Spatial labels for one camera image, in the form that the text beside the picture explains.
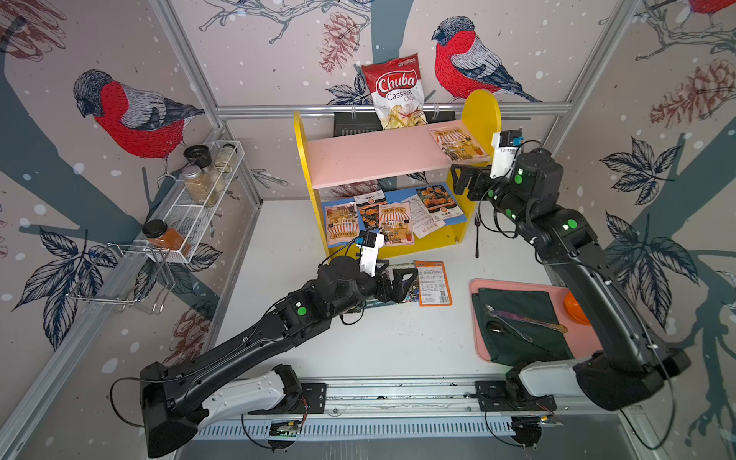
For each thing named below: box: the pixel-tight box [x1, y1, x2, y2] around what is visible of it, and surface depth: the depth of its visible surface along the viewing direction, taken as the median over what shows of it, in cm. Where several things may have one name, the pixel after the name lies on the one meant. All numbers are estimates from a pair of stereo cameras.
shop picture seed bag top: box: [427, 124, 490, 164], surface depth 81 cm
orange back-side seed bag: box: [414, 259, 453, 308], surface depth 97 cm
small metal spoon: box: [486, 321, 533, 344], surface depth 87 cm
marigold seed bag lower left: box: [353, 189, 389, 230], surface depth 100 cm
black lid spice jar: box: [183, 144, 226, 193], surface depth 76 cm
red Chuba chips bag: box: [361, 52, 429, 131], surface depth 85 cm
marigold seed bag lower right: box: [415, 184, 464, 220], surface depth 100 cm
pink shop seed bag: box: [378, 202, 414, 247], surface depth 95 cm
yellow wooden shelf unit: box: [293, 90, 503, 260], surface depth 89 cm
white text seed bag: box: [400, 194, 446, 240], surface depth 97 cm
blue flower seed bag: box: [402, 276, 420, 303], surface depth 94 cm
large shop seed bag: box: [324, 202, 361, 246], surface depth 97 cm
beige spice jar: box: [182, 164, 215, 205], surface depth 74 cm
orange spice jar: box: [141, 218, 191, 257], surface depth 62 cm
